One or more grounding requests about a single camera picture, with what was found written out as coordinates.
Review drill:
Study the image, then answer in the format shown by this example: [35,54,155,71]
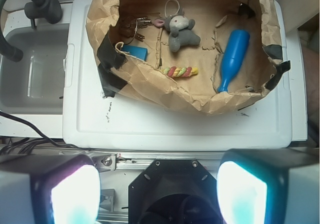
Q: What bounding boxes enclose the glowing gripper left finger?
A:
[0,154,101,224]

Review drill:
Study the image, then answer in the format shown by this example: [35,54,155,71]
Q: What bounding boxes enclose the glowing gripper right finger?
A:
[217,148,320,224]

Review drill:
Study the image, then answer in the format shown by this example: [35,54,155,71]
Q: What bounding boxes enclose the white plastic bin lid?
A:
[62,0,293,152]

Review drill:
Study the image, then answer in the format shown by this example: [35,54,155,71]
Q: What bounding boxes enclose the grey plastic tub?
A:
[0,23,69,115]

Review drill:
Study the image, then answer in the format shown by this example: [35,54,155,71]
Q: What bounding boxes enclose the blue plastic bottle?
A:
[217,29,250,93]

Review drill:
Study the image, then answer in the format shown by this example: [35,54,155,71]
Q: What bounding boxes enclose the brown paper bag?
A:
[86,0,291,116]

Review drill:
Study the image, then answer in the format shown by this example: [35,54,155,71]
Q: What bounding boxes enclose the blue rectangular box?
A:
[121,44,148,61]

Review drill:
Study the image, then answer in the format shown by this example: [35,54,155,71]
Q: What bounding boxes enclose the grey plush mouse toy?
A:
[153,0,201,53]

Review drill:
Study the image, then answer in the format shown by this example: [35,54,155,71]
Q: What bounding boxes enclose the silver key bunch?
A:
[119,15,153,42]

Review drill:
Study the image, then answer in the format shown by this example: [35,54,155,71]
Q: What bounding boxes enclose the black cables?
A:
[0,111,91,157]

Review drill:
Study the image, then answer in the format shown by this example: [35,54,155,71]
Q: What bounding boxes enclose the black octagonal mount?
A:
[128,159,224,224]

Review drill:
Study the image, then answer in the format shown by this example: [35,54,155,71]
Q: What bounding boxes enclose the colourful rope toy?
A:
[160,66,199,78]

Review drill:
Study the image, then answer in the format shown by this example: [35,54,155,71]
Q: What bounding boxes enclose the black hose with fitting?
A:
[0,0,63,63]

